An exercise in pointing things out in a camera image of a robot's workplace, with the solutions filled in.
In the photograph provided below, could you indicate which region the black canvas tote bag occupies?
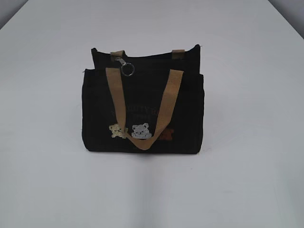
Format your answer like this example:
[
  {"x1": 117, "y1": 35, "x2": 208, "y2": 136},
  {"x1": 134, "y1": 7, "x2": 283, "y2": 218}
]
[{"x1": 82, "y1": 45, "x2": 205, "y2": 154}]

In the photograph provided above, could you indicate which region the silver zipper pull ring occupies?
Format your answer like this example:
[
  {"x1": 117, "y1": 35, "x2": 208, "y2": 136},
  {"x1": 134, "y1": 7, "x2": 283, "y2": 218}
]
[{"x1": 115, "y1": 58, "x2": 136, "y2": 77}]

